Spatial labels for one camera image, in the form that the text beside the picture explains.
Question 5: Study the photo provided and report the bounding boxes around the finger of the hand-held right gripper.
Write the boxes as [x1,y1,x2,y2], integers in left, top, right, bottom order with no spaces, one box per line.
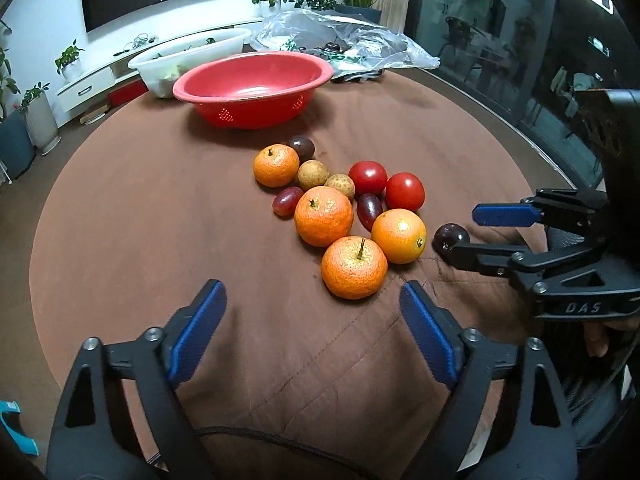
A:
[442,239,608,295]
[472,187,608,241]

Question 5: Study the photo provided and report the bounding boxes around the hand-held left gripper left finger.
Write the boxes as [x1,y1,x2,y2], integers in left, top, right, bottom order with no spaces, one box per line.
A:
[47,279,228,480]

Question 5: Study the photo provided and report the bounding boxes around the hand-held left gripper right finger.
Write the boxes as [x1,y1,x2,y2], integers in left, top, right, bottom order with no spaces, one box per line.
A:
[398,280,581,480]

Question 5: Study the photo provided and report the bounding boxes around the orange mandarin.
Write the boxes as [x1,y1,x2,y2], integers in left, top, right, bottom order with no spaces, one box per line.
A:
[371,208,428,265]
[320,235,389,301]
[253,144,300,189]
[294,185,355,248]

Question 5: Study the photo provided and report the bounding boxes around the red tomato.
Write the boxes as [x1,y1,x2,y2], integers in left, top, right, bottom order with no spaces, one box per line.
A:
[348,160,389,197]
[385,172,426,212]

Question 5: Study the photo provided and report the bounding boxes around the red grape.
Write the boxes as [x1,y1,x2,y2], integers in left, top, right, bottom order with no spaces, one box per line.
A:
[356,193,385,232]
[272,186,306,218]

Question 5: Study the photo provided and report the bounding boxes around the tan longan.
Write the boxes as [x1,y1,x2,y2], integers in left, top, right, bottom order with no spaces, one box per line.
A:
[297,159,331,191]
[325,173,356,201]

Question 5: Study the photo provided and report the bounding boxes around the dark purple plum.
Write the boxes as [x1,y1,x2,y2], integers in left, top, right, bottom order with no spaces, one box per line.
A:
[288,135,316,165]

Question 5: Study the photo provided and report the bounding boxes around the red plastic colander bowl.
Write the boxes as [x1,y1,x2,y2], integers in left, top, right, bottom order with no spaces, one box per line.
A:
[172,51,335,130]

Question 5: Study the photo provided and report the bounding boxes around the person's right hand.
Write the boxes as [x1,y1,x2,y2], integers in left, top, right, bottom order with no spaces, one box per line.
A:
[581,316,640,359]

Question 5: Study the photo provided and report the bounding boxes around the brown tablecloth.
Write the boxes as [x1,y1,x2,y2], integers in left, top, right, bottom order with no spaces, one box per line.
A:
[29,67,551,480]

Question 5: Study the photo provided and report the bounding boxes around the glass sliding door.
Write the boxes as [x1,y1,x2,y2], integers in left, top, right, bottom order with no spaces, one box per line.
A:
[404,0,640,196]

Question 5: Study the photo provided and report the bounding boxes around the teal plastic object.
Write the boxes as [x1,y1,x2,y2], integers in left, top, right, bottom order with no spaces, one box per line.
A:
[0,399,38,456]

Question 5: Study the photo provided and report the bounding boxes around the clear plastic bag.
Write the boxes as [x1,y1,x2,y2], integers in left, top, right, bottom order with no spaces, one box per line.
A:
[249,8,441,83]

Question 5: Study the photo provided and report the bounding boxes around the green printed plastic bag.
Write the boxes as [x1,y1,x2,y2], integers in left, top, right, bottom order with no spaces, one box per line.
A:
[280,37,386,73]

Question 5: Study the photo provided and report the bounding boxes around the brown flat box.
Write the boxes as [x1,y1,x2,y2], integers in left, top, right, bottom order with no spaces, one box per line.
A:
[80,105,112,125]

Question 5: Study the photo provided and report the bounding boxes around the pile of dark cherries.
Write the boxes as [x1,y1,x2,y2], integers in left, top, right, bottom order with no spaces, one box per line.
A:
[300,40,351,58]

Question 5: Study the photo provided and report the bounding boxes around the red flat box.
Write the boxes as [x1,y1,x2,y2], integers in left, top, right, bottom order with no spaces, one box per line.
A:
[107,80,149,107]

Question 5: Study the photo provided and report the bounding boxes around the white plastic basin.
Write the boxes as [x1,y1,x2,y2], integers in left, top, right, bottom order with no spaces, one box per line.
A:
[128,27,252,99]

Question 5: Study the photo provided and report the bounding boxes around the tall tree plant blue pot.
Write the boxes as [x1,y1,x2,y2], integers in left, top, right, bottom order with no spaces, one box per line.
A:
[0,20,37,181]

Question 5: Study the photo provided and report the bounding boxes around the green leafy vegetables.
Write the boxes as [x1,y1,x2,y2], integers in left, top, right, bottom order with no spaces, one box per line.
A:
[150,36,218,83]

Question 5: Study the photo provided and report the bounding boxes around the plant in ribbed white pot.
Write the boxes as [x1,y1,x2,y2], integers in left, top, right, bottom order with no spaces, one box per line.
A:
[14,82,61,156]

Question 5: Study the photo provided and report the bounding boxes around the white television cabinet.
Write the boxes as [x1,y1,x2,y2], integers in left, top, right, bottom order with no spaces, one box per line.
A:
[55,20,266,113]

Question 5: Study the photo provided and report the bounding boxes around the tangle of cables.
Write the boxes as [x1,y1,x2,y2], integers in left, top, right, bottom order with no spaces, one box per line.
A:
[114,32,160,57]

